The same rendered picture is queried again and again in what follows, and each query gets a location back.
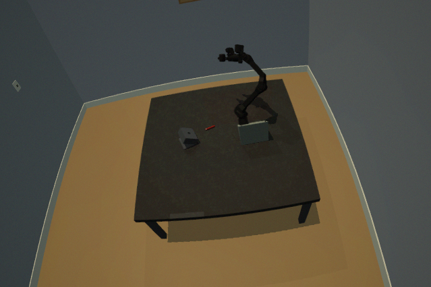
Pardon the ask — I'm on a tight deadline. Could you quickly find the grey flat panel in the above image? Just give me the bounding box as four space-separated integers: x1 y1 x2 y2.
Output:
178 127 198 150

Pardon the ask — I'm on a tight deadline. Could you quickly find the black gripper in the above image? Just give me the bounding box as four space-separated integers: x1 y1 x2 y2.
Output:
218 54 234 62

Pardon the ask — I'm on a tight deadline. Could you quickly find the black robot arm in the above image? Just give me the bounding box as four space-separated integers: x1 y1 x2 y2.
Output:
225 44 267 125

